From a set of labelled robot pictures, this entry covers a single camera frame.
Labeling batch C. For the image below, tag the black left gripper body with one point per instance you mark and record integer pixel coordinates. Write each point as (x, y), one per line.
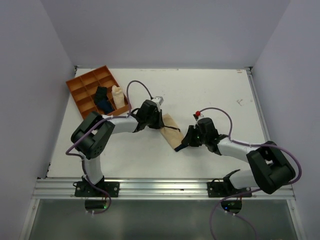
(153, 121)

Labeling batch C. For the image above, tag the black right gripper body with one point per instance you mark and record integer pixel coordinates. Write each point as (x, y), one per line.
(203, 138)

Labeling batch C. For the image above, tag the beige underwear with dark trim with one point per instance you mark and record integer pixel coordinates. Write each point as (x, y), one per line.
(172, 133)

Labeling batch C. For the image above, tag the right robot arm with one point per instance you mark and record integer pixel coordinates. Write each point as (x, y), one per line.
(269, 168)

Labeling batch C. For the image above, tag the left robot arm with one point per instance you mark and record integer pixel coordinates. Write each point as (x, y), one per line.
(92, 135)

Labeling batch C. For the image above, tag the rolled beige underwear in tray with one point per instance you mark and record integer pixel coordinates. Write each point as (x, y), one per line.
(118, 96)

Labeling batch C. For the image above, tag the rolled navy underwear in tray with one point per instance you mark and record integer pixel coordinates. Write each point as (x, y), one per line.
(105, 106)

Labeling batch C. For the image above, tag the rolled black underwear in tray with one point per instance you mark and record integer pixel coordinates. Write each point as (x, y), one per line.
(100, 94)

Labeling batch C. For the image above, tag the orange compartment tray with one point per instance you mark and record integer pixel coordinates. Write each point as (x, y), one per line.
(83, 88)

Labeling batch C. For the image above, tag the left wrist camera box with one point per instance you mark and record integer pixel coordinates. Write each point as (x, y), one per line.
(158, 100)

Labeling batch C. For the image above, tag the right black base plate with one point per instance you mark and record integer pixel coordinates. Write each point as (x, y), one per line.
(215, 190)

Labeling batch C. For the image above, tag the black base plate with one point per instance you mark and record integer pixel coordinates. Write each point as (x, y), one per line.
(83, 189)
(215, 190)

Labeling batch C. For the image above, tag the aluminium right side rail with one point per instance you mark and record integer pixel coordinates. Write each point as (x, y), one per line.
(257, 103)

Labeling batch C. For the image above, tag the aluminium rail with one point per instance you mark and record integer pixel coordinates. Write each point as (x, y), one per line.
(129, 188)
(257, 103)

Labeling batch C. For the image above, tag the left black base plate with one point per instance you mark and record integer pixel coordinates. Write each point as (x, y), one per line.
(83, 189)

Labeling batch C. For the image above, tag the aluminium front rail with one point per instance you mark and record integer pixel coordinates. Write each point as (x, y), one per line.
(129, 188)

